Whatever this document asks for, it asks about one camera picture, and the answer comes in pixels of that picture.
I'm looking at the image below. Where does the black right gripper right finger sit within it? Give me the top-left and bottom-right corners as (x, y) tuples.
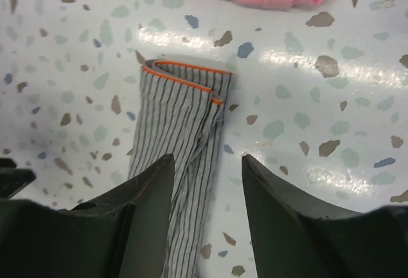
(242, 155), (407, 277)

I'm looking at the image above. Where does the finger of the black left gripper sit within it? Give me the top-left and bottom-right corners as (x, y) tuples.
(0, 157), (36, 199)

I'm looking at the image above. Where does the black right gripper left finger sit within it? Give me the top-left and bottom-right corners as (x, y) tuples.
(1, 154), (175, 277)

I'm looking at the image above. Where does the grey striped underwear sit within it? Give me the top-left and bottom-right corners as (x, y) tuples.
(129, 59), (233, 277)

